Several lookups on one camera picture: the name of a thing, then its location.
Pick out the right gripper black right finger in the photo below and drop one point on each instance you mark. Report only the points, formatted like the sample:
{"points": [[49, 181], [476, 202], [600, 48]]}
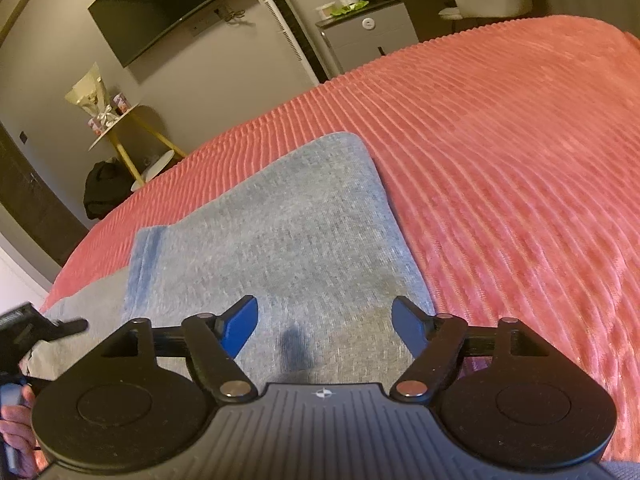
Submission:
{"points": [[503, 393]]}

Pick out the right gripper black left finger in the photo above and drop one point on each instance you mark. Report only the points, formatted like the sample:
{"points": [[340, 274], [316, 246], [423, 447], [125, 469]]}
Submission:
{"points": [[145, 393]]}

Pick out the grey sweatpants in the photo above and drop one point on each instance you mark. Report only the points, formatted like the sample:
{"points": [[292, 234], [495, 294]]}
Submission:
{"points": [[311, 237]]}

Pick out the person's left hand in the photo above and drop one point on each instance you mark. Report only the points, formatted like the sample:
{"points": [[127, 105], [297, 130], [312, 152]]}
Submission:
{"points": [[16, 431]]}

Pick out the dark wooden door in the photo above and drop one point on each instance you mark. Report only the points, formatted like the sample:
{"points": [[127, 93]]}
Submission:
{"points": [[34, 206]]}

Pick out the black bag on floor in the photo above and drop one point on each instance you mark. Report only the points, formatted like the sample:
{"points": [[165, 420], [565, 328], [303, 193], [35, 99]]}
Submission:
{"points": [[107, 186]]}

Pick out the yellow-legged side table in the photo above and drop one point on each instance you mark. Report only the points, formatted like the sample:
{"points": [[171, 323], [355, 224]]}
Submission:
{"points": [[140, 141]]}

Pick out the wrapped flower bouquet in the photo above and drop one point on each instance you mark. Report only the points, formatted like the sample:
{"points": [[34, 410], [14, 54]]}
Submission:
{"points": [[91, 95]]}

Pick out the red ribbed bedspread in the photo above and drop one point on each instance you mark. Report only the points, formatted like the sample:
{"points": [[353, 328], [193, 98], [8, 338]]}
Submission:
{"points": [[511, 156]]}

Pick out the white tall air conditioner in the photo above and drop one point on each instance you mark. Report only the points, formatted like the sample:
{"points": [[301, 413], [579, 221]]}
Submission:
{"points": [[294, 33]]}

